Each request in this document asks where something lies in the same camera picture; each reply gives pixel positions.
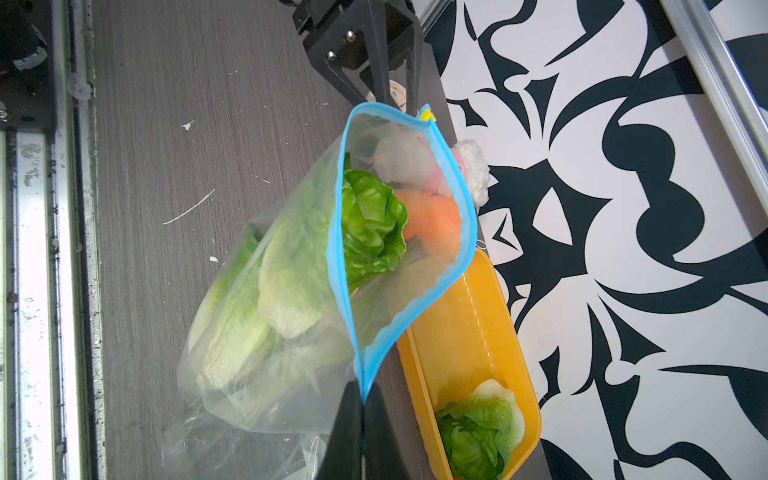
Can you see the orange plush toy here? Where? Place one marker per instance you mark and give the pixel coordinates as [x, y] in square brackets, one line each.
[432, 220]

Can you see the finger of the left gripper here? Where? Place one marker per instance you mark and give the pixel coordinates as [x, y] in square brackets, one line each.
[411, 72]
[333, 72]

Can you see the chinese cabbage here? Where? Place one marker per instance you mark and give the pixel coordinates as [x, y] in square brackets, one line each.
[480, 432]
[373, 220]
[273, 287]

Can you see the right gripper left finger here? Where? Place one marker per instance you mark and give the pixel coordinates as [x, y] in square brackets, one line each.
[343, 457]

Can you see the yellow plastic tray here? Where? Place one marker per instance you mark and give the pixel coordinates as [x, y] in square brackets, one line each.
[464, 338]

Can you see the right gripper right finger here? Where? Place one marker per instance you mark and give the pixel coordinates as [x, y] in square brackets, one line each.
[381, 453]

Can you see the clear zipper bag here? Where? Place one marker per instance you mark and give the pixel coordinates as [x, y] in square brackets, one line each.
[275, 422]

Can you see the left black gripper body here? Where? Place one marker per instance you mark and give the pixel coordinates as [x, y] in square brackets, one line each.
[351, 33]

